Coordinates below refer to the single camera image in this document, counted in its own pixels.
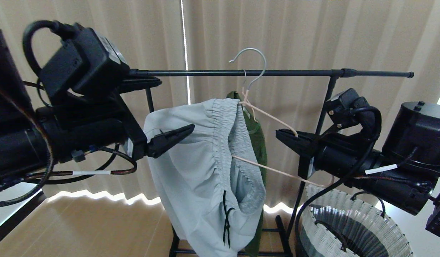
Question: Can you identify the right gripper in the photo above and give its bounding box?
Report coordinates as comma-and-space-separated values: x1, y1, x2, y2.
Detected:
298, 142, 439, 216

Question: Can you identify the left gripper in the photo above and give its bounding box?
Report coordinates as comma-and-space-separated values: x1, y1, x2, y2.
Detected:
38, 77, 195, 162

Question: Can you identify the pink clothes hanger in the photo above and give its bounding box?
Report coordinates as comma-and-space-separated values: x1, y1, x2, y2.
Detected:
241, 69, 259, 122
229, 47, 335, 188

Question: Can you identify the pale grey garment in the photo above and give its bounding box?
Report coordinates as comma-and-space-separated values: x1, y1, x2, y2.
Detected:
143, 98, 267, 257

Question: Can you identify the green printed shirt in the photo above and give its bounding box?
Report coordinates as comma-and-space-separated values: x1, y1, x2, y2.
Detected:
226, 91, 267, 257

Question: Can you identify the white laundry basket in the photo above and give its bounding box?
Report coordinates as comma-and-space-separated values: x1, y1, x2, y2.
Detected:
296, 184, 415, 257

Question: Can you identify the black clothes rack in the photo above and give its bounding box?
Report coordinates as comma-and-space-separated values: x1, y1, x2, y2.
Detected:
129, 68, 415, 257

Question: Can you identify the beige curtain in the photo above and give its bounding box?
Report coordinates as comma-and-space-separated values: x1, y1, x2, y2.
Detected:
0, 0, 440, 215

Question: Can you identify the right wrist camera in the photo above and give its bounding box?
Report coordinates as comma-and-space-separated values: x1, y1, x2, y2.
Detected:
323, 88, 383, 143

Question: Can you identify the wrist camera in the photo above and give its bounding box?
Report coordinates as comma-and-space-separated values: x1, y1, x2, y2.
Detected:
38, 23, 131, 105
323, 88, 383, 143

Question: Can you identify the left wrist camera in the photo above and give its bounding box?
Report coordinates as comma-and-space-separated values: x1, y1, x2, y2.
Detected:
38, 23, 131, 105

